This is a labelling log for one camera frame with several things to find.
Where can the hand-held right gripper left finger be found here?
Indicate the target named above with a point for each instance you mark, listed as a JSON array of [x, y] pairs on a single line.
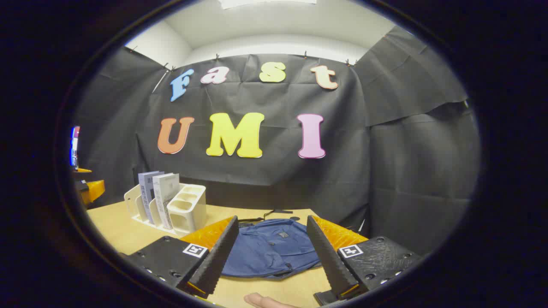
[[214, 261]]

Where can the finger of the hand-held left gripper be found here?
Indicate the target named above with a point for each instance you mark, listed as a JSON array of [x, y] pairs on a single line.
[[95, 190]]

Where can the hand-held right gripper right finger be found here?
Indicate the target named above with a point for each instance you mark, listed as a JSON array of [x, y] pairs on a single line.
[[329, 261]]

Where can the white book with grey-blue spine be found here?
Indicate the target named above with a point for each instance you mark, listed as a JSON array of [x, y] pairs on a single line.
[[167, 192], [144, 188]]

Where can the blue schoolbag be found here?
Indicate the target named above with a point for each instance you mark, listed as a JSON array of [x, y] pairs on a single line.
[[274, 248]]

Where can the white bookshelf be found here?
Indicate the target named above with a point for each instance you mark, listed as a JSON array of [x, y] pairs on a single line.
[[188, 209]]

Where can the computer screen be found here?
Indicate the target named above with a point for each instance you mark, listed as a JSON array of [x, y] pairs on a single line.
[[74, 147]]

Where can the black backdrop cloth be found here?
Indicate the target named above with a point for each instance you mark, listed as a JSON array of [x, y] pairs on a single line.
[[385, 171]]

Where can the ceiling light panel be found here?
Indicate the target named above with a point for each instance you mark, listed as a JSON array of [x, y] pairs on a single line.
[[265, 2]]

